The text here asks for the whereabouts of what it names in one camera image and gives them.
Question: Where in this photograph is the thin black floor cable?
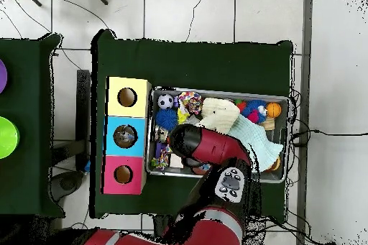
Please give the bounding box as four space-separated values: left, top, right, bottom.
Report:
185 0 208 43

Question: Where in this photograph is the dark green tablecloth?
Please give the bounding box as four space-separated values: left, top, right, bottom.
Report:
89 29 295 223

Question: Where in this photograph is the blue spiky toy with eyes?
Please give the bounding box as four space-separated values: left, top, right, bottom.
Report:
234 99 269 125

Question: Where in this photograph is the side table with green cloth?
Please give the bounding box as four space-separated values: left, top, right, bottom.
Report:
0 33 65 218

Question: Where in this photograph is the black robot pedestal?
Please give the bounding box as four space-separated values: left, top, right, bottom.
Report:
152 214 179 237

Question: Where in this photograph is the lime green disc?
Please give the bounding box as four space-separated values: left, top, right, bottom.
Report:
0 116 21 160

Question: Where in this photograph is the wooden box with three holes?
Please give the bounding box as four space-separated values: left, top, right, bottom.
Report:
99 76 152 195

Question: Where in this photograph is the silver mesh bin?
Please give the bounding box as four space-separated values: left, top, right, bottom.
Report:
144 85 291 184

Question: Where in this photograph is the blue spiky ball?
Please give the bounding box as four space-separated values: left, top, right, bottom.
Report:
155 108 179 131

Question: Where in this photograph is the cream cloth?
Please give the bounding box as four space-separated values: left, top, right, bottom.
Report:
195 97 241 135

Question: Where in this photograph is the purple disc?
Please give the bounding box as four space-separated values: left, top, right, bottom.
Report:
0 58 9 95

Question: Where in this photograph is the black power cable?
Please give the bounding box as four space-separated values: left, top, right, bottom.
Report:
290 129 368 148

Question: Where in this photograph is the small orange basketball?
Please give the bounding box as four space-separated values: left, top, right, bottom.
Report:
265 101 282 119

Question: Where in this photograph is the mint green cloth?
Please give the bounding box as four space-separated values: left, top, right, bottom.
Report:
226 114 284 172

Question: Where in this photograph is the small soccer ball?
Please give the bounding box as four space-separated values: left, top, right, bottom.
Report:
157 93 175 110

